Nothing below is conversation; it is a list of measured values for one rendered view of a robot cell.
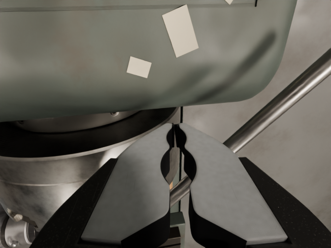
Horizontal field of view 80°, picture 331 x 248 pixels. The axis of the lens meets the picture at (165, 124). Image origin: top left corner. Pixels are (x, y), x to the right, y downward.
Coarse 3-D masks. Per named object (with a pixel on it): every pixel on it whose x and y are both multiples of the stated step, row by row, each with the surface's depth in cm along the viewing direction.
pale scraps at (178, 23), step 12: (228, 0) 14; (168, 12) 14; (180, 12) 14; (168, 24) 14; (180, 24) 14; (180, 36) 14; (192, 36) 14; (180, 48) 15; (192, 48) 15; (132, 60) 15; (132, 72) 15; (144, 72) 15
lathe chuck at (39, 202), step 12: (0, 180) 22; (84, 180) 22; (168, 180) 31; (0, 192) 24; (12, 192) 22; (24, 192) 22; (36, 192) 22; (48, 192) 22; (60, 192) 22; (72, 192) 22; (12, 204) 24; (24, 204) 23; (36, 204) 23; (48, 204) 23; (60, 204) 23; (12, 216) 27; (36, 216) 24; (48, 216) 24; (36, 228) 25
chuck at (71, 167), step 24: (120, 120) 26; (144, 120) 26; (168, 120) 26; (0, 144) 22; (24, 144) 22; (48, 144) 22; (72, 144) 22; (96, 144) 21; (120, 144) 22; (0, 168) 21; (24, 168) 20; (48, 168) 20; (72, 168) 21; (96, 168) 21
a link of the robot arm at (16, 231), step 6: (12, 222) 42; (18, 222) 42; (24, 222) 42; (6, 228) 41; (12, 228) 41; (18, 228) 41; (24, 228) 42; (6, 234) 41; (12, 234) 41; (18, 234) 41; (24, 234) 41; (6, 240) 41; (12, 240) 42; (18, 240) 41; (24, 240) 42; (12, 246) 41; (18, 246) 43
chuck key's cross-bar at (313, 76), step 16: (320, 64) 12; (304, 80) 12; (320, 80) 12; (288, 96) 13; (272, 112) 13; (240, 128) 14; (256, 128) 14; (224, 144) 15; (240, 144) 14; (176, 192) 17
